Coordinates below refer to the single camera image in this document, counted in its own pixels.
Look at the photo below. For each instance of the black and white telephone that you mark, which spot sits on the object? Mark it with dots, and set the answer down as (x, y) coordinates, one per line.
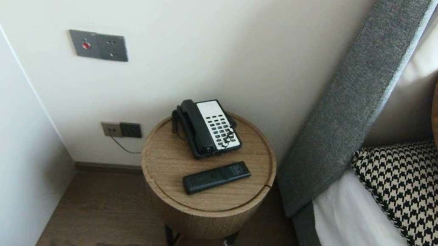
(218, 127)

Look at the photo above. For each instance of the grey wall switch panel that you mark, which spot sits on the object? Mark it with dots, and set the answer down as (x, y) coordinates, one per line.
(101, 46)

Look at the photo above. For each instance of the black telephone handset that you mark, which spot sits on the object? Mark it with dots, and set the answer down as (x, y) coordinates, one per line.
(196, 128)

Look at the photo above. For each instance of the round wooden nightstand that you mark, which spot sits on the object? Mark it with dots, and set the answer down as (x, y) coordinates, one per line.
(170, 163)

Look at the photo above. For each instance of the black remote control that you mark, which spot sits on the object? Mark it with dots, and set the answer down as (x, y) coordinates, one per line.
(215, 177)

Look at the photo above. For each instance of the brown wooden baseboard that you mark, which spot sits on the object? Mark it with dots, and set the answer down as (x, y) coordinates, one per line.
(110, 167)

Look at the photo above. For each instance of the grey fabric headboard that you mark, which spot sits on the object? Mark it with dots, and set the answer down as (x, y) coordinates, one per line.
(344, 115)

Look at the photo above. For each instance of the black metal nightstand legs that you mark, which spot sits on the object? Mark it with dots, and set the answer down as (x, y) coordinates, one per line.
(171, 238)

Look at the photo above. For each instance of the beige wall data socket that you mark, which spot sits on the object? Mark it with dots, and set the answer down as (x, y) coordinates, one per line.
(109, 129)

